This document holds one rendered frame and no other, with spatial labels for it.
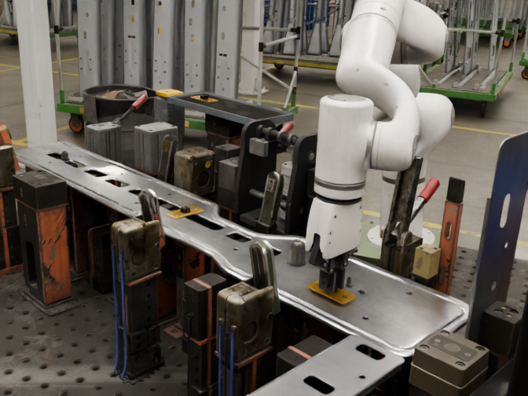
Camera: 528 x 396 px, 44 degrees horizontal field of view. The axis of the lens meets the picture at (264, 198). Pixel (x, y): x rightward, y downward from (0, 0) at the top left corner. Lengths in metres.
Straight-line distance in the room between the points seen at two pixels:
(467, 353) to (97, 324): 0.99
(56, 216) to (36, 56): 3.45
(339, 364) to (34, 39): 4.29
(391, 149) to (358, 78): 0.17
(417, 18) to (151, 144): 0.77
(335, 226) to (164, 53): 4.93
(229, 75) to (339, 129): 4.67
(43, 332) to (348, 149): 0.93
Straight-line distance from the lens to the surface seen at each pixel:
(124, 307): 1.41
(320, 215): 1.07
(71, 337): 1.64
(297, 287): 1.19
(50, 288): 1.74
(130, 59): 6.11
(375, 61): 1.14
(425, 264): 1.24
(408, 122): 1.05
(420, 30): 1.39
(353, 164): 1.04
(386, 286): 1.23
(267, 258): 1.07
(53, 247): 1.70
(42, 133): 5.17
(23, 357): 1.59
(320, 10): 9.20
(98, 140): 2.00
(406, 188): 1.27
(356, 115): 1.03
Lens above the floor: 1.55
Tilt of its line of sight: 20 degrees down
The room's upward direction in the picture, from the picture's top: 2 degrees clockwise
